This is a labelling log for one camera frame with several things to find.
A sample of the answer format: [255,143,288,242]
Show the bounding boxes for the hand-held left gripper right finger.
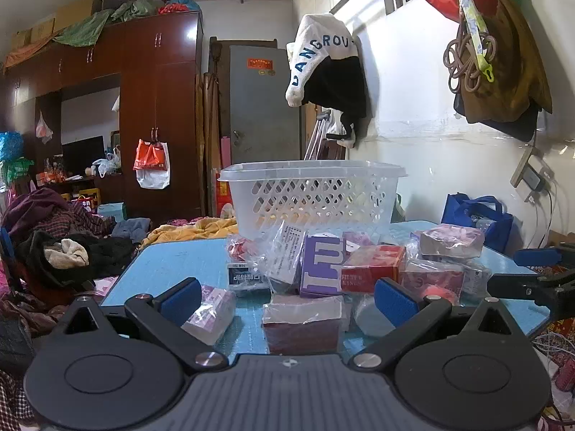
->
[349,277,528,373]

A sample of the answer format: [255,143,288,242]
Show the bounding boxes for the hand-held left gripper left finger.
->
[49,277,228,373]

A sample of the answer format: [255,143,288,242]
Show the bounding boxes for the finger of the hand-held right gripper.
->
[513,242,575,268]
[486,272,575,319]

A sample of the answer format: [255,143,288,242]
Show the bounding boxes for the purple and white box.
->
[299,233,348,298]

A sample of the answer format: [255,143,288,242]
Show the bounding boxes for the dark red box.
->
[262,295,346,356]

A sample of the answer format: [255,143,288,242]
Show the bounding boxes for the white plastic lattice basket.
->
[218,159,409,241]

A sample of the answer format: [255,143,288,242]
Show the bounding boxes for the pink purple wrapped packet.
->
[180,284,237,350]

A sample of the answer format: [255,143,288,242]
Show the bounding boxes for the clear plastic packet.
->
[463,260,493,298]

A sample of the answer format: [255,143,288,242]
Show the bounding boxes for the pink box with red circle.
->
[399,258,465,307]

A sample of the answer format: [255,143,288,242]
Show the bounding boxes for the black and white small box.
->
[227,263,273,298]

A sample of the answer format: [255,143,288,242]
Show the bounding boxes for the yellow blanket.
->
[143,217,239,250]

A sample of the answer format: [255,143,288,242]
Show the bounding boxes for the small red packet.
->
[226,235,262,265]

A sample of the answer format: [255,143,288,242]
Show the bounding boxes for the pink and grey wrapped box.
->
[411,223,487,260]

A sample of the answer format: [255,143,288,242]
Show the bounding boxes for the blue grey cloth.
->
[111,218,152,244]

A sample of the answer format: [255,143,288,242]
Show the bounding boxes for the blue shopping bag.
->
[441,193,514,253]

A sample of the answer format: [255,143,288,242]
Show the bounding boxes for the light teal box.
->
[97,203,128,223]

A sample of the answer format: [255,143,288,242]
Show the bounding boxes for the clear packet with white label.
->
[264,221,307,290]

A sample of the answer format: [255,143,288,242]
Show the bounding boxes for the beige cloth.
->
[42,238,91,270]

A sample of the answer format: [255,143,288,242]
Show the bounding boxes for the large white plastic bag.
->
[136,142,171,189]

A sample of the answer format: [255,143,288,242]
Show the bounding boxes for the dark hanging bag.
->
[453,90,545,143]

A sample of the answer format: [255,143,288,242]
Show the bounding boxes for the orange plastic bag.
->
[133,139,168,171]

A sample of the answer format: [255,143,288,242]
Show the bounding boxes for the white plastic bag on desk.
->
[92,153,122,177]

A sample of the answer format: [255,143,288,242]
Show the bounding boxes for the leaning wooden boards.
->
[195,72,231,216]

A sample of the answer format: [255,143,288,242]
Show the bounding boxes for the dark purple plaid garment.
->
[0,187,113,243]

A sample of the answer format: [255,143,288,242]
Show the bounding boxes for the black television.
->
[61,135,105,177]

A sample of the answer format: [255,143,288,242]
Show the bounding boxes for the cluster of small bottles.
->
[38,159,66,185]

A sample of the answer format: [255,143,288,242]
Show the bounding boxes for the metal crutches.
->
[304,108,348,162]

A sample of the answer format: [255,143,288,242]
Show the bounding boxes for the brown cloth bag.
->
[453,0,554,125]

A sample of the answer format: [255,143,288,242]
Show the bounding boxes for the grey metal door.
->
[229,45,303,167]

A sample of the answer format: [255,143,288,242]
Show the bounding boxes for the green printed bag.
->
[4,157,35,186]

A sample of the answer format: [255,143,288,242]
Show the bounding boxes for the dark red wooden wardrobe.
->
[0,10,205,227]

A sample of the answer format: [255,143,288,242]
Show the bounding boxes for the small white hanging bag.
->
[36,111,54,145]

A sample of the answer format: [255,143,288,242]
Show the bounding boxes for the blue mesh bag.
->
[0,131,22,162]

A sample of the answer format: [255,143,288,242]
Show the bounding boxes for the white and black hoodie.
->
[286,13,373,149]

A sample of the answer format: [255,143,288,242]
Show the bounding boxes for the green cloth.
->
[53,0,168,48]

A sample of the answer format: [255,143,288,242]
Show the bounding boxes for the red patterned cloth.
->
[158,2,201,15]

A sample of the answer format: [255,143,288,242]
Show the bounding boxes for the orange cloth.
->
[2,38,59,73]

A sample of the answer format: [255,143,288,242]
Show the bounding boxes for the medium cardboard box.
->
[31,18,57,41]

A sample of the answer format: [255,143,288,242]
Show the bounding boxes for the small cardboard box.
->
[10,29,33,51]

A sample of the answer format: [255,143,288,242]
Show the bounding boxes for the large cardboard box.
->
[54,0,103,32]

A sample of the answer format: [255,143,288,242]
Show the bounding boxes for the wall power strip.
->
[510,146,556,202]

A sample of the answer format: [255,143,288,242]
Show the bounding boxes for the blue chair frame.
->
[0,227,23,288]

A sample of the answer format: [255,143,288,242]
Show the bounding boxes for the coiled brown rope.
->
[443,22,498,93]

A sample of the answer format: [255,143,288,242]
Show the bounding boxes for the yellow green strap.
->
[445,0,496,84]

